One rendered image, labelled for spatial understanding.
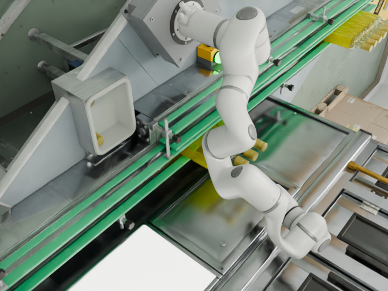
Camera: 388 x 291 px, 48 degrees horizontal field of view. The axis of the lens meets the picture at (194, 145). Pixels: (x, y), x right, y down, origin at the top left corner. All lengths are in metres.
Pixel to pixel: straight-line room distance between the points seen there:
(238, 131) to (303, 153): 0.81
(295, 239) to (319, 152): 0.68
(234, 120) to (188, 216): 0.56
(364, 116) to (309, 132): 3.97
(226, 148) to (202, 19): 0.44
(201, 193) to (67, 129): 0.53
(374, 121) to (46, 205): 4.94
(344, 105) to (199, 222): 4.68
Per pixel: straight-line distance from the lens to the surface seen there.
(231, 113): 1.09
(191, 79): 1.67
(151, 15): 1.35
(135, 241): 1.49
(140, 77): 1.56
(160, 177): 1.54
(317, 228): 1.26
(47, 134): 1.38
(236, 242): 1.48
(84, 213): 1.38
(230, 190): 1.14
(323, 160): 1.85
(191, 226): 1.52
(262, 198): 1.14
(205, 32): 1.35
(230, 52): 1.14
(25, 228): 1.37
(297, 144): 1.90
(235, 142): 1.09
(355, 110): 6.00
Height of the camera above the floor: 1.74
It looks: 29 degrees down
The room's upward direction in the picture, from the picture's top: 119 degrees clockwise
